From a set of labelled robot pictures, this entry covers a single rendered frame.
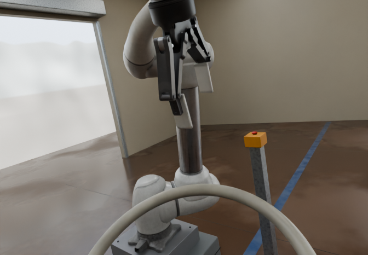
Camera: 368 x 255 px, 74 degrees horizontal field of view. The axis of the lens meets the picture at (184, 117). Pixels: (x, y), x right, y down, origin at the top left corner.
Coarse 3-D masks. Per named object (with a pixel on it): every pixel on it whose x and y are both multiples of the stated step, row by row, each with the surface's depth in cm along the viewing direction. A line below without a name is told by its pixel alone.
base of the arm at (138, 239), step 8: (176, 224) 114; (160, 232) 103; (168, 232) 106; (176, 232) 111; (128, 240) 107; (136, 240) 106; (144, 240) 102; (152, 240) 102; (160, 240) 103; (168, 240) 104; (136, 248) 101; (144, 248) 101; (152, 248) 101; (160, 248) 99
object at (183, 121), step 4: (184, 96) 41; (180, 100) 42; (184, 100) 41; (184, 104) 42; (184, 108) 42; (184, 112) 43; (188, 112) 43; (176, 116) 44; (180, 116) 44; (184, 116) 43; (188, 116) 43; (176, 120) 45; (180, 120) 44; (184, 120) 44; (188, 120) 44; (176, 124) 45; (180, 124) 45; (184, 124) 44; (188, 124) 44; (180, 128) 45; (184, 128) 45; (188, 128) 45
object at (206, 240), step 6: (204, 234) 118; (204, 240) 113; (210, 240) 113; (216, 240) 113; (198, 246) 110; (204, 246) 109; (210, 246) 110; (216, 246) 113; (192, 252) 107; (198, 252) 106; (204, 252) 106; (210, 252) 109; (216, 252) 113
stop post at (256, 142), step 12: (264, 132) 173; (252, 144) 169; (252, 156) 174; (264, 156) 175; (252, 168) 176; (264, 168) 174; (264, 180) 173; (264, 192) 174; (264, 228) 181; (264, 240) 183; (276, 240) 186; (264, 252) 186; (276, 252) 184
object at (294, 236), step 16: (176, 192) 64; (192, 192) 63; (208, 192) 62; (224, 192) 60; (240, 192) 59; (144, 208) 63; (256, 208) 55; (272, 208) 53; (112, 224) 60; (128, 224) 61; (288, 224) 49; (112, 240) 58; (288, 240) 48; (304, 240) 46
